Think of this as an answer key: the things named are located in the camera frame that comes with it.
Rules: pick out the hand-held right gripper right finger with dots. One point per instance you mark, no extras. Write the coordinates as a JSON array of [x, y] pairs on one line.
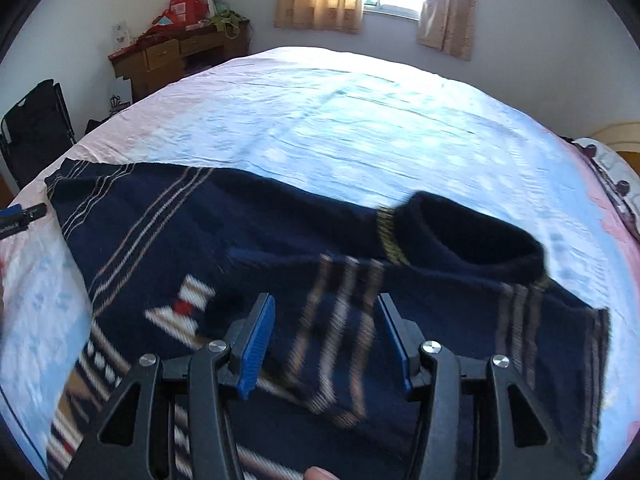
[[395, 332]]

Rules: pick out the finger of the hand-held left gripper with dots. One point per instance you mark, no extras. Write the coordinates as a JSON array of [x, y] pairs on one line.
[[22, 217]]

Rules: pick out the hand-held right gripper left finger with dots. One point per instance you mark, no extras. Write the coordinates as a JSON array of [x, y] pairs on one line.
[[257, 340]]

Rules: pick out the navy striped knit sweater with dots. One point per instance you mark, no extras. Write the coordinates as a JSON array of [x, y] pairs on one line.
[[200, 240]]

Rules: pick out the person's right hand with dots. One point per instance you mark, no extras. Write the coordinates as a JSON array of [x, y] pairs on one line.
[[324, 474]]

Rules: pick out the black folding chair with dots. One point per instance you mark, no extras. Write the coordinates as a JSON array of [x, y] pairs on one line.
[[35, 130]]

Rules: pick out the wooden desk with drawers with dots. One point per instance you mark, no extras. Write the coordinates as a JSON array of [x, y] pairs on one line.
[[160, 57]]

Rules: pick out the blue and pink printed bedsheet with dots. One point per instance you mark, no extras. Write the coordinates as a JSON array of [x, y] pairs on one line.
[[350, 125]]

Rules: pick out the red gift bags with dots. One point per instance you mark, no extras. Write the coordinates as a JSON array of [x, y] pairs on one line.
[[182, 10]]

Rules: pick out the white and maroon patterned pillow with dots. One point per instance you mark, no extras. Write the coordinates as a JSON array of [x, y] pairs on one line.
[[612, 170]]

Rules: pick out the green bag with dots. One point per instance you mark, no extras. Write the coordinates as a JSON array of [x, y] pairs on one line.
[[227, 15]]

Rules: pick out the cream and wooden headboard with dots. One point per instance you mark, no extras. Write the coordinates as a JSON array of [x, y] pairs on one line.
[[622, 135]]

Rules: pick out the white wall card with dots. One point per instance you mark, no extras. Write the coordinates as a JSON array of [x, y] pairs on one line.
[[121, 36]]

